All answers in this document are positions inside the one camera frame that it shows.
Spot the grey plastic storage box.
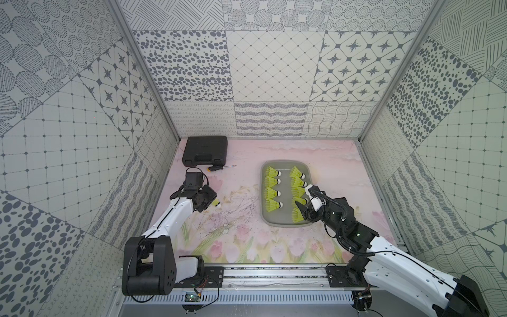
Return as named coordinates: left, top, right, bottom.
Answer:
left=260, top=160, right=312, bottom=228

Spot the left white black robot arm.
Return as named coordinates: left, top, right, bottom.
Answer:
left=121, top=168, right=217, bottom=299

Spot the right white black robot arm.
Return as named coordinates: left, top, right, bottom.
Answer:
left=294, top=193, right=489, bottom=316

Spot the black connector box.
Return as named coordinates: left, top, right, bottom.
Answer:
left=352, top=292, right=372, bottom=312

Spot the black yellow screwdriver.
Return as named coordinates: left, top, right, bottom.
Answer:
left=207, top=165, right=235, bottom=172

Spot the black plastic tool case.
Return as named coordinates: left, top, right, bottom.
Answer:
left=182, top=136, right=228, bottom=167

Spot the small green circuit board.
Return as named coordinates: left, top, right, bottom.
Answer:
left=184, top=292, right=201, bottom=302

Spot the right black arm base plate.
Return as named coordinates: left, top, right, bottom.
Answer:
left=325, top=255, right=376, bottom=288

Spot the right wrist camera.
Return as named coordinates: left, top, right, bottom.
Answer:
left=305, top=184, right=327, bottom=211

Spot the white perforated cable duct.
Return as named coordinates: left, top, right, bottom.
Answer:
left=148, top=290, right=353, bottom=305

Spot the aluminium mounting rail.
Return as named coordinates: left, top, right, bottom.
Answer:
left=112, top=263, right=438, bottom=292

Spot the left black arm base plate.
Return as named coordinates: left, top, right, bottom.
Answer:
left=174, top=256, right=224, bottom=288

